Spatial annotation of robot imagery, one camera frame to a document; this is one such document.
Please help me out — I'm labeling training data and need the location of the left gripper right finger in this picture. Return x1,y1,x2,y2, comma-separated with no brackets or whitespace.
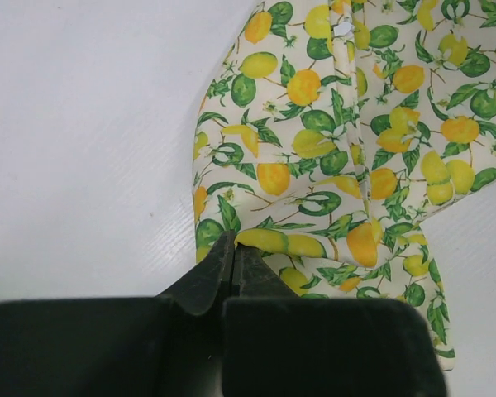
222,242,450,397

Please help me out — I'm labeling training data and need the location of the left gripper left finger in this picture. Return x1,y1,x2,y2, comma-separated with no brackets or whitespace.
0,232,235,396

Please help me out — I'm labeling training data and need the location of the yellow floral skirt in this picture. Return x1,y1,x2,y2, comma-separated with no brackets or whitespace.
193,1,496,370

